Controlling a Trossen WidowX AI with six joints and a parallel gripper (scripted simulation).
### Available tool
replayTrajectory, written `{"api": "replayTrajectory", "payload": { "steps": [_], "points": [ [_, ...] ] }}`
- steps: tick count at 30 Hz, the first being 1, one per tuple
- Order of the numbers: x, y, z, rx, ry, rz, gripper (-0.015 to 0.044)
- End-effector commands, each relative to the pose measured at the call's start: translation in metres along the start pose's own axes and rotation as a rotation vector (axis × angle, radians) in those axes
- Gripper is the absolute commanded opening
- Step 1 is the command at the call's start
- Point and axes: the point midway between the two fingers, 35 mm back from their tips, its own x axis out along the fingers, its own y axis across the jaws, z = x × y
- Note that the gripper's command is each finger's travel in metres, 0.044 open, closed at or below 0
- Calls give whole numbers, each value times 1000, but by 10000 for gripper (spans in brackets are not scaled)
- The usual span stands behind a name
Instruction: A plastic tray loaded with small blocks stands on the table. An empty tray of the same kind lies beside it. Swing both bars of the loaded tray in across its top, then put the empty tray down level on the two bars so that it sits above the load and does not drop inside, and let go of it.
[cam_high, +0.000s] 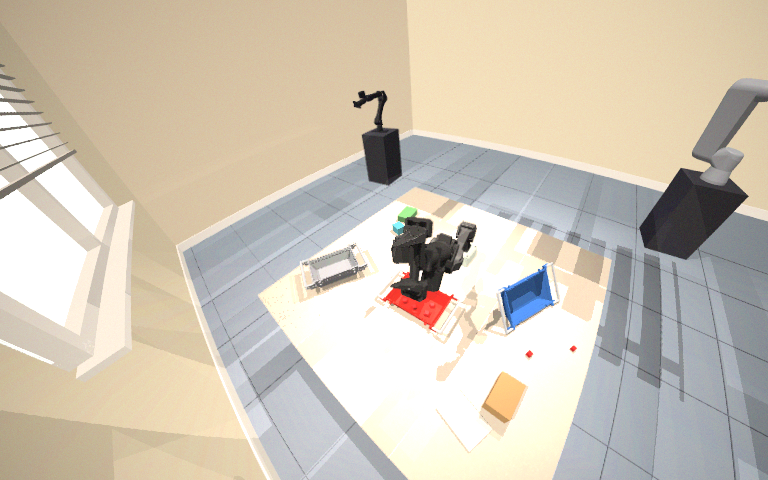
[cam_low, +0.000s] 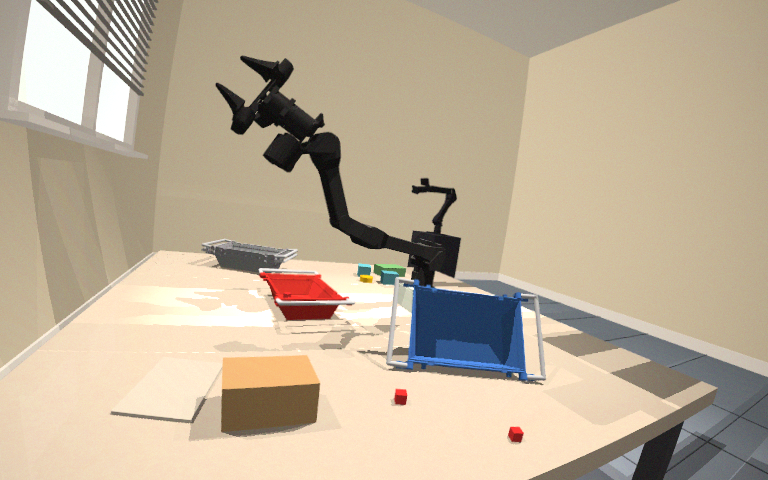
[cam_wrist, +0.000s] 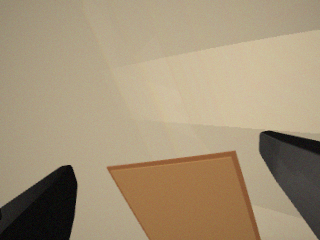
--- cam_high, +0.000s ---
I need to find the red plastic tray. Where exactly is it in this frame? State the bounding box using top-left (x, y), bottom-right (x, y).
top-left (379, 289), bottom-right (458, 333)

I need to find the green flat block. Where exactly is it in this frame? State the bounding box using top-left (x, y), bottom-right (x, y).
top-left (397, 206), bottom-right (418, 223)

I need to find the tan rectangular block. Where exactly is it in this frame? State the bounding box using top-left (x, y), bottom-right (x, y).
top-left (481, 371), bottom-right (526, 423)

